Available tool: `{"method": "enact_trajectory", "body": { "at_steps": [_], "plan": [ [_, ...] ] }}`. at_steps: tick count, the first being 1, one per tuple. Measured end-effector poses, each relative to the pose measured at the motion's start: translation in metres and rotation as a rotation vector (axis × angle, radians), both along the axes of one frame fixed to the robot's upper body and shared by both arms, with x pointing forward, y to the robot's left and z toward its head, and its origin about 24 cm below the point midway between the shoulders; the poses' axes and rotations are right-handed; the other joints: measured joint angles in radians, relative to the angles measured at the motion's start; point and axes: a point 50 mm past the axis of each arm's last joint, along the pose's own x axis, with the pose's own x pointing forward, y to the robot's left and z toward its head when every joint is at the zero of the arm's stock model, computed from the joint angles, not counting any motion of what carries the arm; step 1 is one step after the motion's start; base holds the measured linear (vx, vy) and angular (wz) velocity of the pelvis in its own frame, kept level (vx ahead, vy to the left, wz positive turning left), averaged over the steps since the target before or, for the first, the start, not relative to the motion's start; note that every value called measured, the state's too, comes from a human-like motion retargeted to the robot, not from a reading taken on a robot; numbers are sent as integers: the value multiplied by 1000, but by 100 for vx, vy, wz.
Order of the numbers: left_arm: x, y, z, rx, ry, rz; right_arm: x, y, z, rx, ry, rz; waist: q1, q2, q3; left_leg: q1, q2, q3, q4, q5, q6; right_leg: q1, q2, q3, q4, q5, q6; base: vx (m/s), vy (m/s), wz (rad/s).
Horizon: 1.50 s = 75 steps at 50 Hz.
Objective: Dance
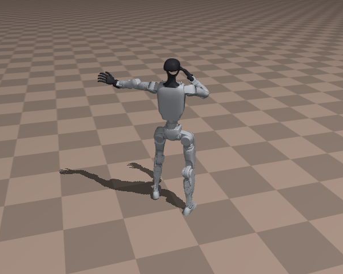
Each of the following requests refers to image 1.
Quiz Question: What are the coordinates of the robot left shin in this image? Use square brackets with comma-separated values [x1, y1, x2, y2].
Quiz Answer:
[153, 154, 162, 191]

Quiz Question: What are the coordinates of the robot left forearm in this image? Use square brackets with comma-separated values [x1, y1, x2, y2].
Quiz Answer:
[116, 79, 136, 89]

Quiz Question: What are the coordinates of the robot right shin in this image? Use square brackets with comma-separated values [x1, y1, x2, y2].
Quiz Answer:
[184, 169, 195, 208]

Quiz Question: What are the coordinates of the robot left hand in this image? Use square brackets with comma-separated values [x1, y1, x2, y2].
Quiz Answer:
[98, 71, 120, 88]

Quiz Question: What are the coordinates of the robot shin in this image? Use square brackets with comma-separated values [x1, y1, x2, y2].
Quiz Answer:
[184, 169, 195, 208]
[153, 154, 162, 191]

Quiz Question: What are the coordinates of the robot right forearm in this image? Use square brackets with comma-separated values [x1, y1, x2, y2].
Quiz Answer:
[189, 76, 209, 92]

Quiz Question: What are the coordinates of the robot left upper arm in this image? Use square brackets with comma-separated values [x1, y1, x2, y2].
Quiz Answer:
[133, 78, 159, 94]

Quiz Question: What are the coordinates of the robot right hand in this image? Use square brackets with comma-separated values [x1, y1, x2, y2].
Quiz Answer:
[180, 66, 194, 82]

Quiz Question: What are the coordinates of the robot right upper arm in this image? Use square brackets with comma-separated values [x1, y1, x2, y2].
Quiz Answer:
[184, 84, 209, 99]

